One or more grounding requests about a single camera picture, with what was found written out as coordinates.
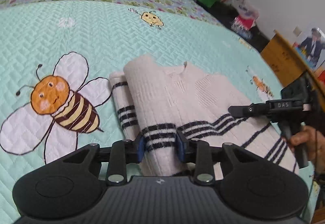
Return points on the pink bag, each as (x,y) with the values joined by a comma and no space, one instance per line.
(242,24)

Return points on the mint quilted bedspread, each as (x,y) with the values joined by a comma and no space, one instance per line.
(76,36)

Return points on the person's right hand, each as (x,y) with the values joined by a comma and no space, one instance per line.
(312,140)

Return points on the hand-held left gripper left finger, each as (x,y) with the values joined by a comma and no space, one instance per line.
(141,148)

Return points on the wall poster of uniformed figure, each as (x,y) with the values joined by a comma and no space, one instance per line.
(312,46)

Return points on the wooden desk with drawers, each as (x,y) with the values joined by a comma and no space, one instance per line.
(281,61)

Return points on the white plastic bag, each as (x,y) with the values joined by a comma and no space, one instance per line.
(245,8)

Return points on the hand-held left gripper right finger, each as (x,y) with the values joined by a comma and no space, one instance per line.
(180,149)

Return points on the brown wall switch plate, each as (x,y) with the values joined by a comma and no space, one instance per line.
(297,31)

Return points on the black armchair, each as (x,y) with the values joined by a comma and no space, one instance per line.
(254,36)

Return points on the pink striped knit sweater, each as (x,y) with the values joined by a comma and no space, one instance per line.
(177,91)

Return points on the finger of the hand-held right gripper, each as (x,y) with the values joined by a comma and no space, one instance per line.
(246,110)

